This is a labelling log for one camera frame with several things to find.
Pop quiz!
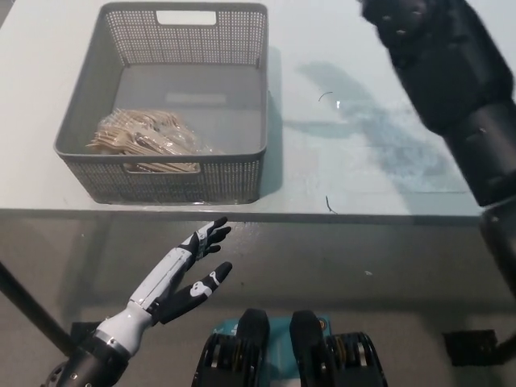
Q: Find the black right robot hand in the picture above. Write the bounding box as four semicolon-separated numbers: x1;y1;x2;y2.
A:
357;0;491;69

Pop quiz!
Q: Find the black table foot plate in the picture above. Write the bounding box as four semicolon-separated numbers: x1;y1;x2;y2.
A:
70;321;106;352
442;329;499;366

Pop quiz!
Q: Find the black left robot body block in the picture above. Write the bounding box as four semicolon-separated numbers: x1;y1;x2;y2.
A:
193;308;270;387

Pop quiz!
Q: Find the grey perforated plastic basket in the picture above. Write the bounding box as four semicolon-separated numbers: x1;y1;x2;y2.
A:
53;2;270;205

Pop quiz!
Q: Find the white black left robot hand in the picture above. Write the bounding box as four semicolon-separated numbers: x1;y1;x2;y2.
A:
127;216;234;327

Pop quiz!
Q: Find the clear bag of wooden cutlery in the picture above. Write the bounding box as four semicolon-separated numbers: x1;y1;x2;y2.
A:
84;107;211;173

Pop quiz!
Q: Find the black table leg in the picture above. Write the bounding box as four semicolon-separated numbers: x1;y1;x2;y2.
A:
0;261;78;359

